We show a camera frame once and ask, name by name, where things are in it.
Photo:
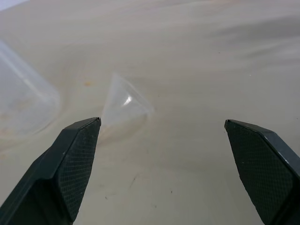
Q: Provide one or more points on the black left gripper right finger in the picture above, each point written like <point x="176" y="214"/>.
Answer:
<point x="264" y="168"/>

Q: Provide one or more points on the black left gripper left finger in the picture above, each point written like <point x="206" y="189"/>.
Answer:
<point x="61" y="168"/>

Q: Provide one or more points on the clear plastic container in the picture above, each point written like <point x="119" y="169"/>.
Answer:
<point x="21" y="93"/>

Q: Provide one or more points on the small clear plastic funnel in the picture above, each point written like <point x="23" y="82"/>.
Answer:
<point x="124" y="105"/>

